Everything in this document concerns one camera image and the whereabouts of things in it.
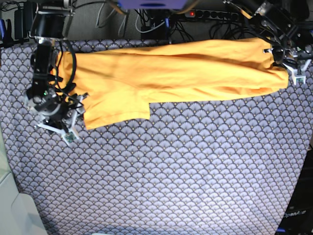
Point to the black power strip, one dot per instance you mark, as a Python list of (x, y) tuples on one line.
[(196, 14)]

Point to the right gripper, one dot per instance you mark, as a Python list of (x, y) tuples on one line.
[(57, 113)]

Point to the blue box overhead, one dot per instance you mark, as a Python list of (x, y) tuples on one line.
[(152, 4)]

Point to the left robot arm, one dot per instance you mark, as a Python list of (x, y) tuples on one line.
[(291, 39)]

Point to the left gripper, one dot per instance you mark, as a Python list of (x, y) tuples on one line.
[(295, 60)]

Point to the black OpenArm box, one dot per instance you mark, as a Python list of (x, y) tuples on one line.
[(298, 218)]

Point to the blue fan-patterned table cloth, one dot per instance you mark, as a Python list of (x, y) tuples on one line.
[(203, 168)]

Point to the white bin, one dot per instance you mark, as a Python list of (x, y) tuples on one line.
[(18, 212)]

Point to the blue handled clamp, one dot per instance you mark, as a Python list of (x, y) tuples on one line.
[(167, 26)]

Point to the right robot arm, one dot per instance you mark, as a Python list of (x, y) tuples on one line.
[(50, 26)]

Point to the yellow T-shirt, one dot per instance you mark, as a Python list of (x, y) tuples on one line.
[(122, 83)]

